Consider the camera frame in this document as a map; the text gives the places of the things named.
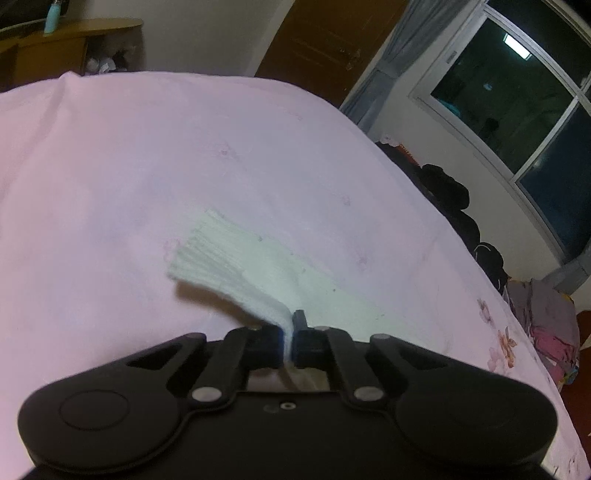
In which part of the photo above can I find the pink floral bed sheet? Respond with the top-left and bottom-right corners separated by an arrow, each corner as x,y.
0,71 -> 591,480

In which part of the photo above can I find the stack of folded clothes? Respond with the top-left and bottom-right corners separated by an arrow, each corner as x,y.
505,277 -> 583,385

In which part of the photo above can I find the small white knit garment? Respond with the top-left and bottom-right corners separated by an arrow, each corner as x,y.
167,209 -> 435,393

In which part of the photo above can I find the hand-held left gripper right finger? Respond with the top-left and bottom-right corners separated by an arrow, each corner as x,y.
292,310 -> 455,409

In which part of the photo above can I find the teal bottle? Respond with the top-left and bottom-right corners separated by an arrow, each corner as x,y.
43,0 -> 64,35

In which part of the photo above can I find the brown wooden door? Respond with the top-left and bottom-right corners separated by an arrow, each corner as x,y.
255,0 -> 410,108

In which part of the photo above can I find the sliding glass window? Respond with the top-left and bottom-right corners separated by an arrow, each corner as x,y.
408,0 -> 591,267

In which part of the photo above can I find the pile of black clothes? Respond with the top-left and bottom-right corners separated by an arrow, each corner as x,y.
375,140 -> 509,291

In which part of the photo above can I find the wooden cabinet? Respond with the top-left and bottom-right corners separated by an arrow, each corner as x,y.
0,18 -> 144,90

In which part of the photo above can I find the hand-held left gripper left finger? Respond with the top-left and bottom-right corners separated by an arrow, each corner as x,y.
124,323 -> 283,408

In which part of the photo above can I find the white clutter under desk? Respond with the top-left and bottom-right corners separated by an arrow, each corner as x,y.
85,42 -> 139,75

